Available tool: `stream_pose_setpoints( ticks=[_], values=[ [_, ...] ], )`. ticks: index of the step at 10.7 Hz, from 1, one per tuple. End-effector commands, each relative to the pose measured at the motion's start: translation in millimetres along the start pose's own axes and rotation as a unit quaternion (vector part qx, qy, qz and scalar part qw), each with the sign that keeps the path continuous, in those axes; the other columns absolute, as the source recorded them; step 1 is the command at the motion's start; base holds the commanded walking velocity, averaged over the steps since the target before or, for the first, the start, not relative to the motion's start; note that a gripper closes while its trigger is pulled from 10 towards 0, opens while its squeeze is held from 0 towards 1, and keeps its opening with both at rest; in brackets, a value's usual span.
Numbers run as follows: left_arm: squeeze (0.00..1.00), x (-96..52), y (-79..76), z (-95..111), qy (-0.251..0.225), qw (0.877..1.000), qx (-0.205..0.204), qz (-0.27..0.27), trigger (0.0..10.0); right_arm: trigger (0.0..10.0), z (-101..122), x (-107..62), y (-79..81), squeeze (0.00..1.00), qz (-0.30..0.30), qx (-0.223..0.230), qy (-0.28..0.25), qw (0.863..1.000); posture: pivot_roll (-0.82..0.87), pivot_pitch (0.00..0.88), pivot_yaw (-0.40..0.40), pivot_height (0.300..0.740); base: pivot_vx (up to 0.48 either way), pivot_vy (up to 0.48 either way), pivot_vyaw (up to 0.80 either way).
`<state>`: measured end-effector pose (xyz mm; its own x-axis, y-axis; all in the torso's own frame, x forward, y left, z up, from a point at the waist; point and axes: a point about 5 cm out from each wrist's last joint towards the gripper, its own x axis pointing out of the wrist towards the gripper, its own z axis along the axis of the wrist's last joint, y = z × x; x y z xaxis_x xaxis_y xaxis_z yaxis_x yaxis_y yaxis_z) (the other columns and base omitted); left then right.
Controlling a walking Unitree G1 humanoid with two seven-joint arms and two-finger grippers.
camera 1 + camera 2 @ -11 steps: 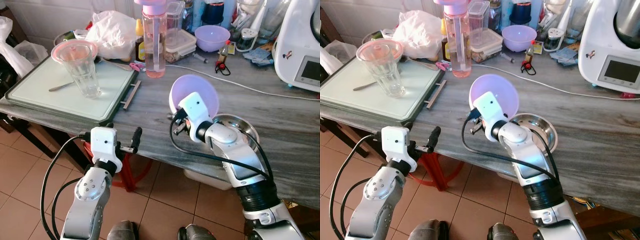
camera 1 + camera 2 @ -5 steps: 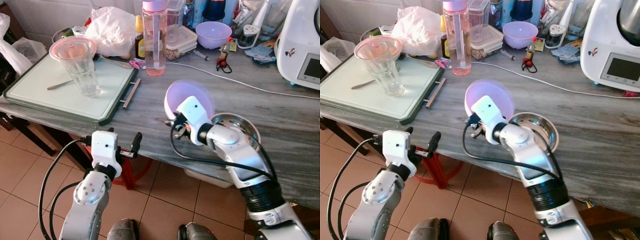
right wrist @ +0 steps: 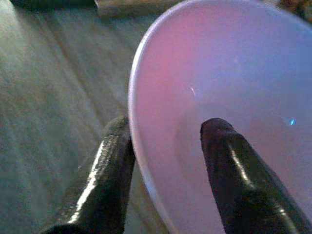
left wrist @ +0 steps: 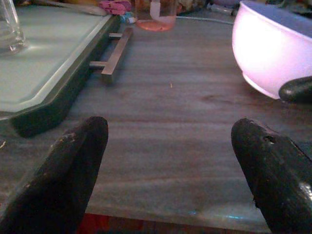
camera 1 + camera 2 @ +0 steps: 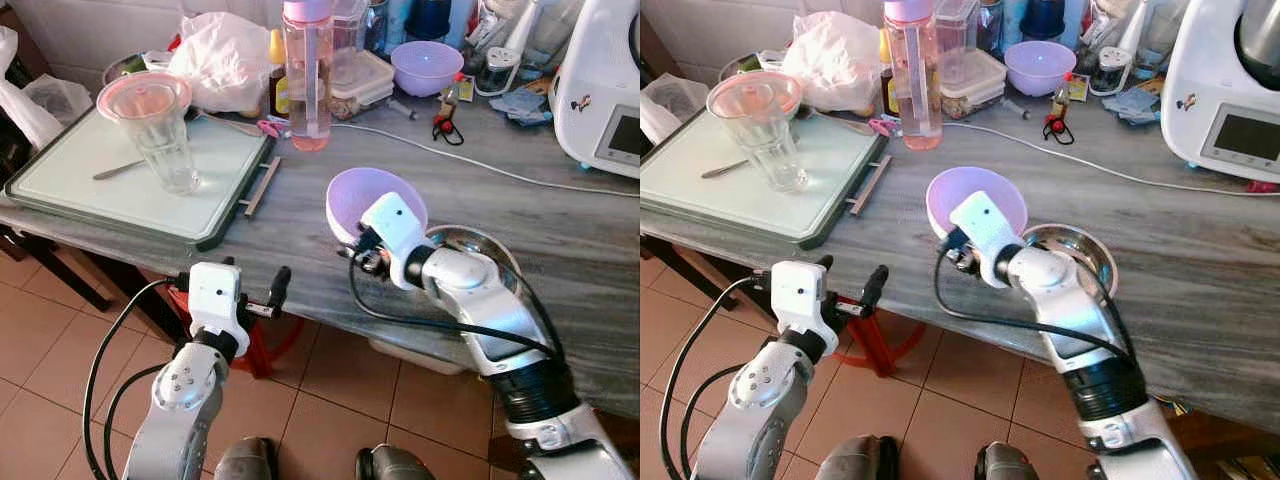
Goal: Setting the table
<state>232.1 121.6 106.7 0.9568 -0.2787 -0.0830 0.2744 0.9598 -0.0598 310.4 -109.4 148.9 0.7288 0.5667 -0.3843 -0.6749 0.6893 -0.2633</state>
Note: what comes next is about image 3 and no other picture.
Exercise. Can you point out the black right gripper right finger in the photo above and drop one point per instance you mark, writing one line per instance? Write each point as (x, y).
(241, 180)

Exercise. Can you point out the white bowl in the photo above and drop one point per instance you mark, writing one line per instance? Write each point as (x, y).
(231, 73)

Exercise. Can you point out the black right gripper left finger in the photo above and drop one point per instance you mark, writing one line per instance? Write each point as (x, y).
(102, 180)

